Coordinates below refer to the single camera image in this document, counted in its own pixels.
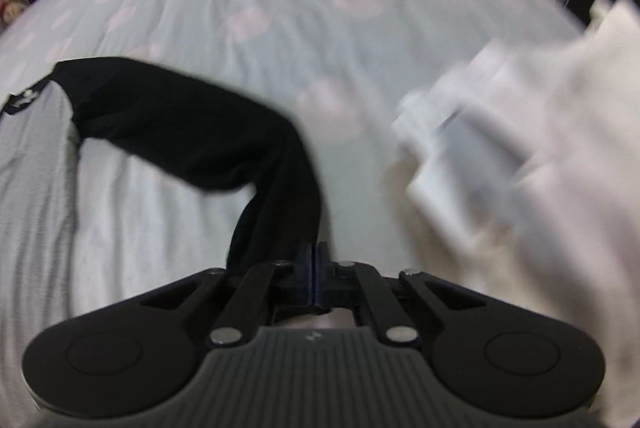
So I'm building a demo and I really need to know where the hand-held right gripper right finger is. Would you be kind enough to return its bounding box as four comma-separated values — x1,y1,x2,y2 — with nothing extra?
314,241,489,349

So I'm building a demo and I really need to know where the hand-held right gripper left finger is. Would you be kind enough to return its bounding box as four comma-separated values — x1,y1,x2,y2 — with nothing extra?
140,243,315,350

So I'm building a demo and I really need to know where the grey shirt with black sleeves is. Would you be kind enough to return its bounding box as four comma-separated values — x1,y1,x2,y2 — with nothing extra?
0,57,324,389

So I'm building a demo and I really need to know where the white crumpled cloth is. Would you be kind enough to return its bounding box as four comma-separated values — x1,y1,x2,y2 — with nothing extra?
391,0,640,428

